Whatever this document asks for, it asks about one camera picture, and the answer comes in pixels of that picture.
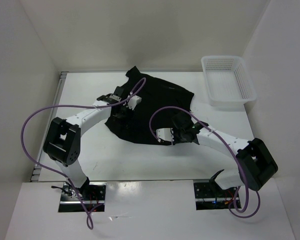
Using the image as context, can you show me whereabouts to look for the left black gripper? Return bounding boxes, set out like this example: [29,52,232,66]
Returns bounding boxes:
[113,103,138,130]

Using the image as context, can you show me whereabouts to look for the black shorts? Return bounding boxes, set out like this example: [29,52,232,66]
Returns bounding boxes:
[105,66,195,146]

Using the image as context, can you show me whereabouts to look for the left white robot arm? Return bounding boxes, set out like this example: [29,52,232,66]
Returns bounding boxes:
[43,86,142,200]

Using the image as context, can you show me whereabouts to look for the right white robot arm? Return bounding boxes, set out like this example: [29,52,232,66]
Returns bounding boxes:
[171,112,278,197]

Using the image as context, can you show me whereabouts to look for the white plastic basket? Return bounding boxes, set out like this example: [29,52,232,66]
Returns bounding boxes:
[201,55,257,108]

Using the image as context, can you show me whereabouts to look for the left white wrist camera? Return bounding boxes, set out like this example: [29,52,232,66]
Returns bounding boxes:
[126,95,142,111]

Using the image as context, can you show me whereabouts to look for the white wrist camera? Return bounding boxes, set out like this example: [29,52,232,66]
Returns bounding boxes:
[156,128,176,145]
[126,95,142,111]

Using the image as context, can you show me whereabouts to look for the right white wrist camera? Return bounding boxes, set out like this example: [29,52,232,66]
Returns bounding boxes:
[156,128,176,145]

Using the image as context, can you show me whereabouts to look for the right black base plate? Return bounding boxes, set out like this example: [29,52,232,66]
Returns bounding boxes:
[193,179,241,211]

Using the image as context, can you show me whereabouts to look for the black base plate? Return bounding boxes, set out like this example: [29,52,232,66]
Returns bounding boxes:
[193,179,241,211]
[58,182,107,213]

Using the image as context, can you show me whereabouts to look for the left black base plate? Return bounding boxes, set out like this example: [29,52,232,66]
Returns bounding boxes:
[58,182,107,213]

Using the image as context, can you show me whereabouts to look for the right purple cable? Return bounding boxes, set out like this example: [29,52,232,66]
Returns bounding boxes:
[149,105,261,219]

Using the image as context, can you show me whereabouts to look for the aluminium table edge rail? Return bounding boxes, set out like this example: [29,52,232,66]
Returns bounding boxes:
[30,71,68,183]

